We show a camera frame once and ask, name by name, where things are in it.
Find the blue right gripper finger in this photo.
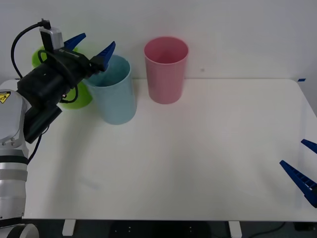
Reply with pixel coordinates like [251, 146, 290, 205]
[301, 139, 317, 154]
[279, 160, 317, 208]

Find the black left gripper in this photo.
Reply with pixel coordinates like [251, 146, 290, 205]
[47, 33, 116, 86]

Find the green plastic bin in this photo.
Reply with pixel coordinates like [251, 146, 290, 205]
[31, 44, 94, 110]

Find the pale blue plastic bin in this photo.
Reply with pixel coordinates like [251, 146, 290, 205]
[85, 55, 137, 125]

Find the white table leg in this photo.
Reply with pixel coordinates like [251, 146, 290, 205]
[61, 219, 76, 237]
[227, 220, 242, 238]

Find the pink plastic bin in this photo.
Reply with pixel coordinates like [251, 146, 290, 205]
[144, 36, 189, 105]

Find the black floor cable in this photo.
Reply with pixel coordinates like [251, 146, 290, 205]
[244, 222, 287, 237]

